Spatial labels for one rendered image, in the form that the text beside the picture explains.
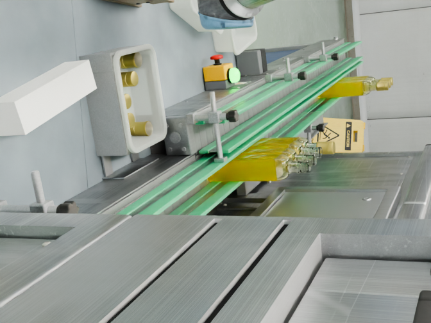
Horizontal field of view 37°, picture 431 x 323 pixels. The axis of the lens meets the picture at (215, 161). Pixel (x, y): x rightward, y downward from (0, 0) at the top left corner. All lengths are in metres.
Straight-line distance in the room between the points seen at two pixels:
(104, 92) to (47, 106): 0.21
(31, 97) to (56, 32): 0.22
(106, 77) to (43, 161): 0.23
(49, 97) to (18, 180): 0.16
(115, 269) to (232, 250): 0.09
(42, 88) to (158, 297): 0.80
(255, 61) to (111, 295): 1.74
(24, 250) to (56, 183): 0.71
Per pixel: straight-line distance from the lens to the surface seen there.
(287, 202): 1.69
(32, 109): 1.17
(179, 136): 1.52
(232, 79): 1.90
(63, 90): 1.24
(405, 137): 7.58
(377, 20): 7.42
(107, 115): 1.38
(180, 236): 0.53
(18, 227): 0.65
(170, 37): 1.76
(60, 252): 0.55
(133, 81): 1.44
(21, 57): 1.25
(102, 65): 1.36
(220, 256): 0.48
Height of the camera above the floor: 1.56
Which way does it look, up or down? 24 degrees down
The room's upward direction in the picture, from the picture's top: 89 degrees clockwise
